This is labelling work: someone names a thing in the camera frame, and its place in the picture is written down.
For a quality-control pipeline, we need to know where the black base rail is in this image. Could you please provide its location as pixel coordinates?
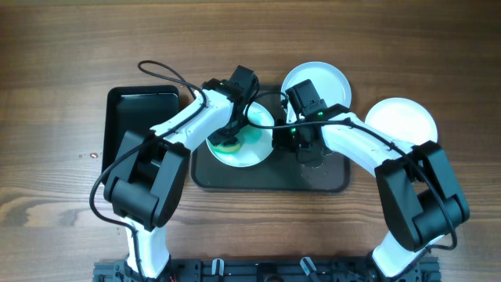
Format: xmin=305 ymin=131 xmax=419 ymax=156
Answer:
xmin=92 ymin=257 xmax=442 ymax=282

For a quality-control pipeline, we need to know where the white plate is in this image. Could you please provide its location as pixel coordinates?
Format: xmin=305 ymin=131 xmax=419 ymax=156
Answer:
xmin=281 ymin=61 xmax=351 ymax=122

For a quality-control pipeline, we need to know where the dark grey serving tray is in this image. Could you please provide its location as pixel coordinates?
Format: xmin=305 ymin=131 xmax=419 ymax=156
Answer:
xmin=190 ymin=85 xmax=350 ymax=193

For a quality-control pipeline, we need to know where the green and yellow sponge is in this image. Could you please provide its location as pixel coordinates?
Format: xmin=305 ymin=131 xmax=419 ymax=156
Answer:
xmin=214 ymin=136 xmax=241 ymax=154

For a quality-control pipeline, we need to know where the white plate cleaned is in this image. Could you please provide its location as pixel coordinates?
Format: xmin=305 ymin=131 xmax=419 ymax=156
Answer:
xmin=365 ymin=97 xmax=438 ymax=145
xmin=207 ymin=103 xmax=275 ymax=168

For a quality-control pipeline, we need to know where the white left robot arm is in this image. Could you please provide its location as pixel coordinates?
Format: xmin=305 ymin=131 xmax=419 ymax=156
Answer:
xmin=96 ymin=66 xmax=258 ymax=281

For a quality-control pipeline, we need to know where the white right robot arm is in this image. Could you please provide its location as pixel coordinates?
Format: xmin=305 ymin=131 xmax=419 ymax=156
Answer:
xmin=278 ymin=79 xmax=470 ymax=280

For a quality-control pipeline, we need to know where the black water tray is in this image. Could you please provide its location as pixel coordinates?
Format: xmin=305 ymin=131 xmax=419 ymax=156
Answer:
xmin=102 ymin=85 xmax=180 ymax=169

